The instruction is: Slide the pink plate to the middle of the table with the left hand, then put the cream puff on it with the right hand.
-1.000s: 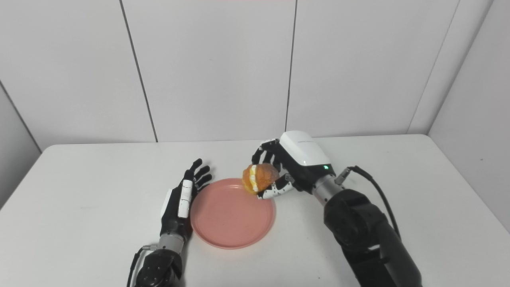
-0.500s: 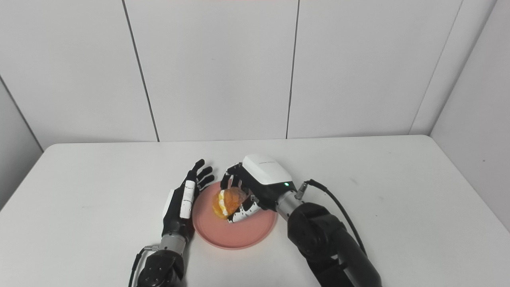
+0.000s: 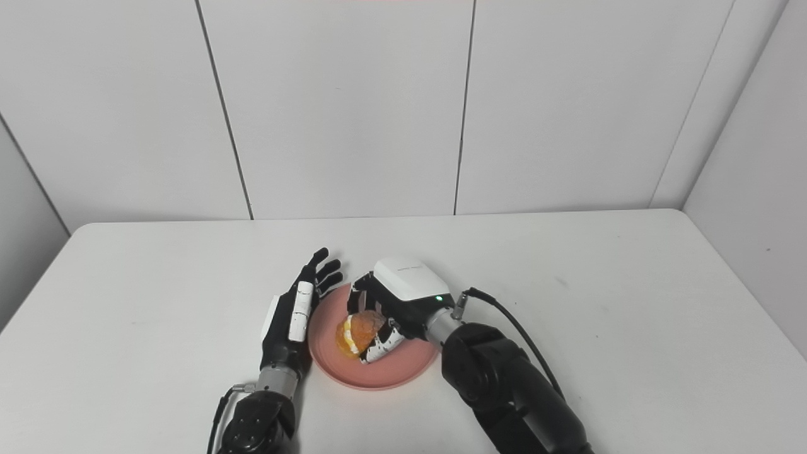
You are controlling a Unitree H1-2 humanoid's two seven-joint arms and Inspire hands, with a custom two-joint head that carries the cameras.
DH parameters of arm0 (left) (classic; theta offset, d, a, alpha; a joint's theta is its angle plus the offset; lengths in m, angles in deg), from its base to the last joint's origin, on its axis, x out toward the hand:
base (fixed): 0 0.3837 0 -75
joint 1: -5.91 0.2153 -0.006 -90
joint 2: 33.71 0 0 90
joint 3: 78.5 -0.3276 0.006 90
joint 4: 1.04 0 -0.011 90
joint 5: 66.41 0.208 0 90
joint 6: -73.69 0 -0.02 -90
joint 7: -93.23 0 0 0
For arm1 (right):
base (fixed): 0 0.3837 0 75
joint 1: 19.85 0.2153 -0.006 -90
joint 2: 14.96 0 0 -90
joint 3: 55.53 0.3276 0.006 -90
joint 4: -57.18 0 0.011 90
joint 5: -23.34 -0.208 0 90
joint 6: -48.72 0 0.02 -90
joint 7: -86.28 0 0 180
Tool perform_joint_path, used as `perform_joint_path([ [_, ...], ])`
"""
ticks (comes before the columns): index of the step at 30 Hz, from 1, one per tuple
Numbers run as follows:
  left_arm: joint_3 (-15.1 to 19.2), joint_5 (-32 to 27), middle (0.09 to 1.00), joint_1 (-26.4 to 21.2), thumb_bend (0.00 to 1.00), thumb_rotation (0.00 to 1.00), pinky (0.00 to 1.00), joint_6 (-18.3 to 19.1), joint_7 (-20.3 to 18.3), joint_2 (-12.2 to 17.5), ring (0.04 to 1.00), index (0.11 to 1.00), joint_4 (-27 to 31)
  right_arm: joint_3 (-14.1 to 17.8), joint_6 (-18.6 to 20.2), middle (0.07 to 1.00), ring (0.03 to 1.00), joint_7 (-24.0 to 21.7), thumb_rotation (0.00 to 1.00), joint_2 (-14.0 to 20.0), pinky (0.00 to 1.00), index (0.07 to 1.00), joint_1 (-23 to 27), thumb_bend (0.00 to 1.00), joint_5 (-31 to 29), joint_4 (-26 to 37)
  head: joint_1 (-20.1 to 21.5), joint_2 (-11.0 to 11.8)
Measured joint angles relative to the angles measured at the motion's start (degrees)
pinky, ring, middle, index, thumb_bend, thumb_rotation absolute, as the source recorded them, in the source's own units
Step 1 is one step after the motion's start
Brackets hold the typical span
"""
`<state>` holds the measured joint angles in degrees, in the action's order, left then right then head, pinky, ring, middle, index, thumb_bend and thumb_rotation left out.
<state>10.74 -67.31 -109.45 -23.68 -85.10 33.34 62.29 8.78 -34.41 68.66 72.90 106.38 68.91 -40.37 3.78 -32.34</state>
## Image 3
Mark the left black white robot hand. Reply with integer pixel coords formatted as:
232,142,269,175
259,247,344,380

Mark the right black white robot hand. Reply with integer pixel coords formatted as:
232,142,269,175
347,255,456,365

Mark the cream puff pastry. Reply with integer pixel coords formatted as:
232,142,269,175
335,310,386,361

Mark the pink round plate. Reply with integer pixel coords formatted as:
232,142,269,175
308,282,440,391

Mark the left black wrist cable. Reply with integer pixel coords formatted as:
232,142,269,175
206,382,258,454

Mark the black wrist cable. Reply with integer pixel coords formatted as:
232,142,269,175
451,287,566,400
206,382,258,454

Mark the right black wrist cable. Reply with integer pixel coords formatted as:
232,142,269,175
451,287,566,400

